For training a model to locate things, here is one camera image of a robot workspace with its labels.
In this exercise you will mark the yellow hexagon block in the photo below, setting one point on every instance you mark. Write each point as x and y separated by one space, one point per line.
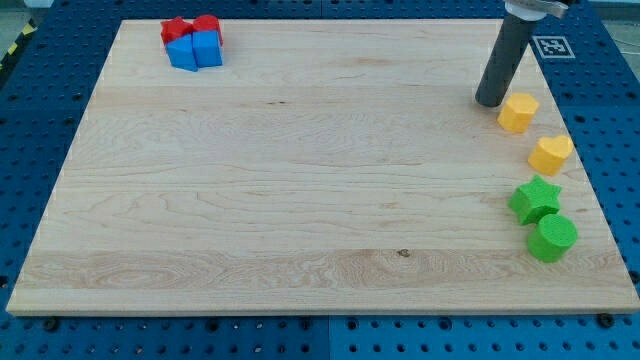
517 113

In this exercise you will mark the yellow heart block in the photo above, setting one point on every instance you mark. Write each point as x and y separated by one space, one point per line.
550 154

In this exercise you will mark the wooden board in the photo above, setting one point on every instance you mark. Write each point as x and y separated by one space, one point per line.
326 168

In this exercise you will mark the blue cube block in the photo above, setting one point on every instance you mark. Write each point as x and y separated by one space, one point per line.
207 48

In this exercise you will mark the blue pentagon block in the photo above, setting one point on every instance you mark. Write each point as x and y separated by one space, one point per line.
180 53

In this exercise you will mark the red rounded block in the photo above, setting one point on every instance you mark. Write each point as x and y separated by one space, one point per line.
208 22

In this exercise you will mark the red star block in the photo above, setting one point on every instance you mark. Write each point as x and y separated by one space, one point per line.
174 29

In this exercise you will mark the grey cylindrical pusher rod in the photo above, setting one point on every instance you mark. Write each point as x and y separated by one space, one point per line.
507 52

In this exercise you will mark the green star block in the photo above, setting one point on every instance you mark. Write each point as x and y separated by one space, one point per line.
534 200

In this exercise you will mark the green cylinder block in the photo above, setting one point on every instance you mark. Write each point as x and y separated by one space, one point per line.
552 237

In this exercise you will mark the white fiducial marker tag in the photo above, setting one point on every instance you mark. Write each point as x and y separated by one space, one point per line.
553 47

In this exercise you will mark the black yellow hazard tape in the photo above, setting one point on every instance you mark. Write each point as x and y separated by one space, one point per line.
17 47

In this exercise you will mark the silver rod mount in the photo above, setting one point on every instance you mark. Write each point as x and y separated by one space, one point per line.
535 10

